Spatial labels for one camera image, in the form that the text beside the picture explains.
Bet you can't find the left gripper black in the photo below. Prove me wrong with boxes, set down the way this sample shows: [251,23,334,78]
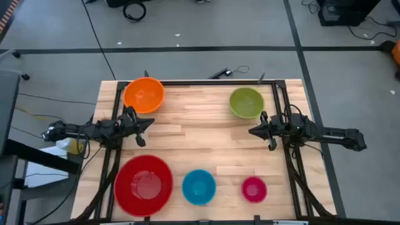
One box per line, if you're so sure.
[119,105,156,148]

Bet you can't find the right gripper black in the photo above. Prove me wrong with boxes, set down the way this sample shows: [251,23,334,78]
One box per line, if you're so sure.
[248,110,291,152]

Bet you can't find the orange plastic bowl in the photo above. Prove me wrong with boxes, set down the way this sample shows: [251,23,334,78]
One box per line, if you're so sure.
[122,77,166,114]

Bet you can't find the green plastic bowl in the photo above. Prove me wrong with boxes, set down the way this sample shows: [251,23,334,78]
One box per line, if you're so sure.
[229,87,265,120]

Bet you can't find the small pink plastic bowl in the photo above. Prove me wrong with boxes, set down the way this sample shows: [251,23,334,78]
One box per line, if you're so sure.
[241,176,268,204]

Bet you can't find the large red plastic bowl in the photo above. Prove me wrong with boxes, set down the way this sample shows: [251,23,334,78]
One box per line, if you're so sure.
[113,154,174,218]

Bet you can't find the yellow and white bottle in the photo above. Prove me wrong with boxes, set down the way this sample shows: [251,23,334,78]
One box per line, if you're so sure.
[55,137,86,156]

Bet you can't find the blue plastic bowl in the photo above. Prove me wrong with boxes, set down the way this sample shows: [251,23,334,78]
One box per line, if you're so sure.
[181,169,217,206]

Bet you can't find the black side beam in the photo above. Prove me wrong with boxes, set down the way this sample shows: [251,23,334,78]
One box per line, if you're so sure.
[0,139,81,176]

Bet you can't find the white sheet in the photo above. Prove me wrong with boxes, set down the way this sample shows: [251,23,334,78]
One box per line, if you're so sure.
[24,146,73,189]

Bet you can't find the black box on floor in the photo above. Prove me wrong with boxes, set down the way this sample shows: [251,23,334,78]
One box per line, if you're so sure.
[105,0,151,8]

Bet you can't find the black equipment case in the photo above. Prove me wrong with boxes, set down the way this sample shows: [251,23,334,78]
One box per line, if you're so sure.
[317,0,383,28]

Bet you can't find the orange and black floor object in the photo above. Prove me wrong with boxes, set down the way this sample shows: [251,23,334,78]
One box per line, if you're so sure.
[379,39,400,67]

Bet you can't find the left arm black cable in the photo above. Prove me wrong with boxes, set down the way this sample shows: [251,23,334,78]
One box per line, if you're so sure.
[76,123,92,161]

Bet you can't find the black aluminium table frame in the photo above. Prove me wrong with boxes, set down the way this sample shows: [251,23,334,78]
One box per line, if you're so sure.
[73,71,340,225]

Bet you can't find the black power adapter with cord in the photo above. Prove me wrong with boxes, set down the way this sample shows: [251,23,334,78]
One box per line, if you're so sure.
[207,65,250,80]

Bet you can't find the long black floor cable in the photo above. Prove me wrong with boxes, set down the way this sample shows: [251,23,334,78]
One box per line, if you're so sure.
[81,0,117,81]

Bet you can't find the coiled black cable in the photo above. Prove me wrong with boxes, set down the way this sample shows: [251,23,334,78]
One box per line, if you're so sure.
[122,1,147,23]

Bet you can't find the yellow floor cable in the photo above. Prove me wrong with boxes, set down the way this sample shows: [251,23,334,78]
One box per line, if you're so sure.
[14,105,65,123]

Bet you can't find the black cable by case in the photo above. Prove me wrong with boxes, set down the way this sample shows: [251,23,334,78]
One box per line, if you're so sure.
[347,16,391,41]

